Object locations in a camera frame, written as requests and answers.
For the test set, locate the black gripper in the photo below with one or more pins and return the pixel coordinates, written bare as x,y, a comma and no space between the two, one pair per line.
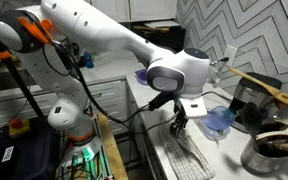
180,115

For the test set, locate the grey checked kitchen towel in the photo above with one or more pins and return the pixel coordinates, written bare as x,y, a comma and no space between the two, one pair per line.
184,156

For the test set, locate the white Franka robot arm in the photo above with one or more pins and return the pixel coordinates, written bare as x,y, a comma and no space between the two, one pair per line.
94,26

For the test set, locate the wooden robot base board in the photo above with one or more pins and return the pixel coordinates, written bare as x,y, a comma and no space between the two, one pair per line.
112,150

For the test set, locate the clear blue plastic container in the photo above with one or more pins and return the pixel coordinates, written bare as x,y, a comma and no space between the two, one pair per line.
217,121

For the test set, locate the purple plastic lidded container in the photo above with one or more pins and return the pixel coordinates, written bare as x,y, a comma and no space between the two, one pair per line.
141,76

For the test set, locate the grey drawer cabinet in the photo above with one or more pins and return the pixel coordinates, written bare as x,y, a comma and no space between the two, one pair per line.
114,100

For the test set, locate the black ladle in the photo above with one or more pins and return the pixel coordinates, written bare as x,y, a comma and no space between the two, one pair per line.
251,116

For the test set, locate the black coffee maker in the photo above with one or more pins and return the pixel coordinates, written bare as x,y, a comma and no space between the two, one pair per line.
250,93

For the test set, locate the metal utensil holder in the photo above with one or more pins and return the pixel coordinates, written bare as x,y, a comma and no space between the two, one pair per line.
264,160

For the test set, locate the black microwave oven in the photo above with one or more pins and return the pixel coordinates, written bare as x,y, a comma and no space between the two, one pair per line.
170,38

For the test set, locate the long wooden spoon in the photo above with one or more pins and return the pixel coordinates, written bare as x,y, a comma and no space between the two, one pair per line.
267,88

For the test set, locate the wooden board on microwave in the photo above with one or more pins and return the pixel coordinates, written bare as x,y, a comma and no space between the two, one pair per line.
150,28

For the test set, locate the blue bottle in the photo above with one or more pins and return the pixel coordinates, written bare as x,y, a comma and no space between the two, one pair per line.
88,60

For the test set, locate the white upper cabinets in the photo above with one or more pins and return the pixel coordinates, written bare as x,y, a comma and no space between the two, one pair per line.
140,10

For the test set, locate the black equipment case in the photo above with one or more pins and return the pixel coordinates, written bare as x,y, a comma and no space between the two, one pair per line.
24,153

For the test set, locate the yellow emergency stop button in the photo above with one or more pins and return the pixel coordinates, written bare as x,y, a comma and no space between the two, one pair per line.
19,126

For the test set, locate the black tripod pole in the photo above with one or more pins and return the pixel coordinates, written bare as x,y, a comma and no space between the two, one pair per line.
14,76

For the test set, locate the orange clamp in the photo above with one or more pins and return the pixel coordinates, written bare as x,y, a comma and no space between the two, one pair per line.
3,55

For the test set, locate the white wall outlet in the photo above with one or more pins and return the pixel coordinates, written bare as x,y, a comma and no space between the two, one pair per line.
230,55

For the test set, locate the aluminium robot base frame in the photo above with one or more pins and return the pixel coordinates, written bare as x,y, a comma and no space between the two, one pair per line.
84,163

